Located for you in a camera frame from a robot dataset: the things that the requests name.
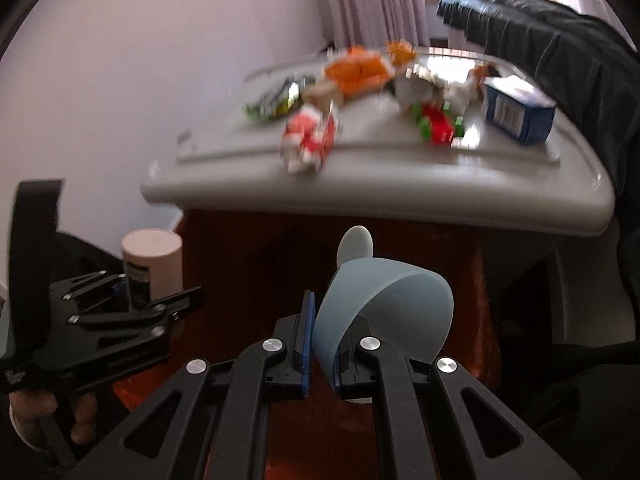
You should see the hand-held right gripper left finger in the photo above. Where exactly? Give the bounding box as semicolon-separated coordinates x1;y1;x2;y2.
65;290;317;480

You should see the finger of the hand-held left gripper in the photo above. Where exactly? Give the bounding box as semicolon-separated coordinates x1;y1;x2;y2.
50;270;128;312
69;286;206;367

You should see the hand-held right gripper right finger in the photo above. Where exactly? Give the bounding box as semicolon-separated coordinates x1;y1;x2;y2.
332;327;583;480

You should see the white cylindrical container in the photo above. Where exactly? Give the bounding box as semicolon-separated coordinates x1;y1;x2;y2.
121;229;183;309

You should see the light blue plastic scoop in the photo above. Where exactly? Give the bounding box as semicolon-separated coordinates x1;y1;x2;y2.
312;226;455;405

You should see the person's left hand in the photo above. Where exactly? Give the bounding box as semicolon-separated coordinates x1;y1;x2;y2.
9;389;97;447

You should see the white plastic bin lid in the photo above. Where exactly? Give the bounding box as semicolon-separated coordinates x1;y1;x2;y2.
140;46;617;348

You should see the red and white wrapper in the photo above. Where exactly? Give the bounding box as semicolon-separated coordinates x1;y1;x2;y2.
280;102;342;175

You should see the green snack wrapper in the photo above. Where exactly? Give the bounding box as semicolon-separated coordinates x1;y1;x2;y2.
243;76;303;121

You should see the brown cardboard piece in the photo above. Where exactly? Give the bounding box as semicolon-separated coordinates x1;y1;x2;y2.
302;82;346;108

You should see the red and green packet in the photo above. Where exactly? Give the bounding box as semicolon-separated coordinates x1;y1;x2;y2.
411;102;466;145

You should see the orange snack packet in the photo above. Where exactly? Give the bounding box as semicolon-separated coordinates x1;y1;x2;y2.
324;46;393;98

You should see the white crumpled paper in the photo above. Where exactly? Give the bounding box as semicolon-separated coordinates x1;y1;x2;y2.
442;67;485;112

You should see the orange toy dinosaur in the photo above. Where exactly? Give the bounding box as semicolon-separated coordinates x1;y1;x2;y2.
387;40;418;66

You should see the blue carton box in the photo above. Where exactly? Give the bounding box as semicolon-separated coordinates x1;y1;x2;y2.
481;76;557;146

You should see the pink sheer curtain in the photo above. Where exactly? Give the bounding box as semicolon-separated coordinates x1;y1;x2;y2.
305;0;431;53

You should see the black blanket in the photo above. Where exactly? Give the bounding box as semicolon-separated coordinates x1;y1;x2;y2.
436;0;640;351

